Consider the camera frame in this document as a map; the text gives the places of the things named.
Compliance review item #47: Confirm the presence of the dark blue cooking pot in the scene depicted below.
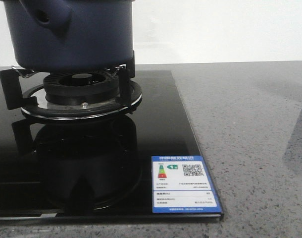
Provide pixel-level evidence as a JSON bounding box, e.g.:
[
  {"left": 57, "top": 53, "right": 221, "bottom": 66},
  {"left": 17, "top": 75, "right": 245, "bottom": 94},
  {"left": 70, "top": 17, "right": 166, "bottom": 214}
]
[{"left": 3, "top": 0, "right": 133, "bottom": 72}]

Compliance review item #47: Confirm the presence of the blue energy label sticker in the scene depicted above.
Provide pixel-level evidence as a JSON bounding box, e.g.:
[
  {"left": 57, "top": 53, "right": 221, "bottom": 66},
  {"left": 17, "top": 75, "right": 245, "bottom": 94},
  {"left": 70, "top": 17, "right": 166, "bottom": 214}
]
[{"left": 151, "top": 155, "right": 223, "bottom": 215}]

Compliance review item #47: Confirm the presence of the black right burner head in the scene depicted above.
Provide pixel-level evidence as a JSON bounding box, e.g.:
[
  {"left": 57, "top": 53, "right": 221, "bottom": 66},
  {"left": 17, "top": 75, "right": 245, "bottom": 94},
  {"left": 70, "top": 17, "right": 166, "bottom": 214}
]
[{"left": 44, "top": 70, "right": 119, "bottom": 105}]

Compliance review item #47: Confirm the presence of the black glass gas stove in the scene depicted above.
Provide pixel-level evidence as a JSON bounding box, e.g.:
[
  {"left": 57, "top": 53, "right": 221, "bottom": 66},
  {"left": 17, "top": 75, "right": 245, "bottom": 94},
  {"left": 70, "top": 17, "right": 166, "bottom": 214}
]
[{"left": 0, "top": 69, "right": 224, "bottom": 224}]

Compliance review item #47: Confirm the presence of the black right pan support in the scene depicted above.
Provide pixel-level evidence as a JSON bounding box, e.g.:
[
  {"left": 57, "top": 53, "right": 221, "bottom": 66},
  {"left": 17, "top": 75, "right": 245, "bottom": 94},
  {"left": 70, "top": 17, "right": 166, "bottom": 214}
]
[{"left": 0, "top": 58, "right": 142, "bottom": 121}]

